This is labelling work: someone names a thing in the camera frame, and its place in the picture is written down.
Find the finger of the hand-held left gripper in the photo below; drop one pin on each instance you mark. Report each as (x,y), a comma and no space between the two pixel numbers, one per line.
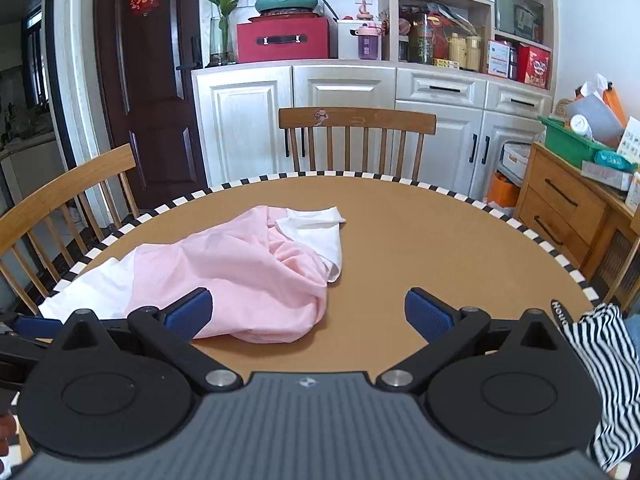
(17,355)
(35,327)

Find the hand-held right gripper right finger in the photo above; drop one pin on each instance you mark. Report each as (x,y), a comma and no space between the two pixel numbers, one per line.
(427,317)

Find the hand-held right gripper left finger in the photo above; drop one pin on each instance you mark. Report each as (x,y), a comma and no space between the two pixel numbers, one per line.
(190,312)

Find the pink and white t-shirt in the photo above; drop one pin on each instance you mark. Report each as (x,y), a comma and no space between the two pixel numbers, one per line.
(240,270)

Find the orange bag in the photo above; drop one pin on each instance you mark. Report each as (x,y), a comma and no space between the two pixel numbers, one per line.
(502,191)

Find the wooden drawer cabinet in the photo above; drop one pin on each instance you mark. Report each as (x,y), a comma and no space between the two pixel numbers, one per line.
(555,200)

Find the black and white striped cloth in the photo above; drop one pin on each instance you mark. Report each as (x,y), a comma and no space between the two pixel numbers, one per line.
(605,360)

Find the white cardboard box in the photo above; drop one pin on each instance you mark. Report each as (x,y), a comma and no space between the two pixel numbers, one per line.
(517,156)

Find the white sideboard cabinet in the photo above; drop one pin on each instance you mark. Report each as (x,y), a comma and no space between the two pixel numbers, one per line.
(250,120)

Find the dark brown door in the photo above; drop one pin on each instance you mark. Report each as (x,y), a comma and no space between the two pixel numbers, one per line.
(150,110)

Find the wooden chair with sticker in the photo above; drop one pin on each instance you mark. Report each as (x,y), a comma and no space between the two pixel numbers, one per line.
(360,120)

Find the green plastic basket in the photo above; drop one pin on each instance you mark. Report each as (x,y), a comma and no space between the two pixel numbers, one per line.
(565,142)

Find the white and pink box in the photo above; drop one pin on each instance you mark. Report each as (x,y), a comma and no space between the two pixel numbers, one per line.
(605,177)

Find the teal wipes packet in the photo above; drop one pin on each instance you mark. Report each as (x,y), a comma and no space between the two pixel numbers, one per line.
(616,161)

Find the white bottle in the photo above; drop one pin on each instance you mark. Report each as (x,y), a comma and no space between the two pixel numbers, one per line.
(581,126)

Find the grey folder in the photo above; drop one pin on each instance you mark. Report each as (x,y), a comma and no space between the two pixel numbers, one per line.
(600,117)

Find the yellow glass jar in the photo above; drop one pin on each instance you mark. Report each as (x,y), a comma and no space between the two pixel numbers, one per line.
(473,54)
(456,52)

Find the white and blue box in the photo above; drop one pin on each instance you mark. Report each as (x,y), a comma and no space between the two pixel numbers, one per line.
(499,59)

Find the red gift box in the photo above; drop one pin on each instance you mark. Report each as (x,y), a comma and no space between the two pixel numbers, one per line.
(534,67)

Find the dark glass jar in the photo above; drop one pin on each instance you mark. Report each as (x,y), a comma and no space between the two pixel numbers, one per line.
(421,40)

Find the purple water bottle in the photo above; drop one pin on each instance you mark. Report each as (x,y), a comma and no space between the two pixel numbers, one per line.
(369,45)

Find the red storage box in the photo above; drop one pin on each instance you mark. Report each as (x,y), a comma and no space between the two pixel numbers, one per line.
(285,40)

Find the green translucent storage box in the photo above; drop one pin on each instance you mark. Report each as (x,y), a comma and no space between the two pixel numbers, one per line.
(520,15)

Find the white open shelf unit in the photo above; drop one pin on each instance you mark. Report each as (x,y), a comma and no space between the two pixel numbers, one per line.
(477,2)

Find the teal ceramic bowl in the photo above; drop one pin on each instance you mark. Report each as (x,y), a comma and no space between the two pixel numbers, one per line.
(287,2)

